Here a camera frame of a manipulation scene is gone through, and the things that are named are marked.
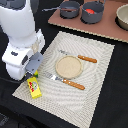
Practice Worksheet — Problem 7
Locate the red toy tomato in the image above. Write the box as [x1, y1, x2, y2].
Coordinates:
[86, 9, 95, 14]

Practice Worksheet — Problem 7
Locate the brown toy sausage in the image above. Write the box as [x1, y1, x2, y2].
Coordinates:
[61, 8, 77, 12]

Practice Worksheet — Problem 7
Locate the round wooden plate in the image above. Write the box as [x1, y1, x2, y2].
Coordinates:
[55, 55, 83, 79]

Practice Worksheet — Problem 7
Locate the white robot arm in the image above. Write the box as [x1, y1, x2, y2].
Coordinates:
[0, 0, 45, 80]

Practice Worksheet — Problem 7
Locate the yellow toy cheese block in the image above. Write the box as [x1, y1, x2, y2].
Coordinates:
[27, 77, 41, 99]

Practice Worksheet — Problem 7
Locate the yellow toy banana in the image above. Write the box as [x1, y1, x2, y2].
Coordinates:
[33, 71, 38, 78]

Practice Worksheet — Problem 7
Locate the grey pot with handle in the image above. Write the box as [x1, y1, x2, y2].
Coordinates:
[41, 0, 82, 19]

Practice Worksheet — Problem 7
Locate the woven beige placemat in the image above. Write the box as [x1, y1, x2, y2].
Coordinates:
[13, 32, 114, 128]

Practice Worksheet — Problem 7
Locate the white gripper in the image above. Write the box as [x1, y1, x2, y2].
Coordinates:
[2, 30, 45, 80]

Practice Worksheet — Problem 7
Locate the grey saucepan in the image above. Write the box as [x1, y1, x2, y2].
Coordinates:
[81, 0, 104, 24]

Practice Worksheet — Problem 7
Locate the knife with wooden handle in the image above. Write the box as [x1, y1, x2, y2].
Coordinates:
[58, 50, 97, 63]

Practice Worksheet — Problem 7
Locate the fork with wooden handle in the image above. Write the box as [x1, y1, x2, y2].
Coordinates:
[44, 72, 85, 90]

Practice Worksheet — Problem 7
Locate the beige bowl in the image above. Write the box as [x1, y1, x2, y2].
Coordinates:
[116, 4, 128, 30]

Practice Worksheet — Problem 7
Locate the black cable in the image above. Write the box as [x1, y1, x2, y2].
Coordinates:
[0, 76, 18, 84]

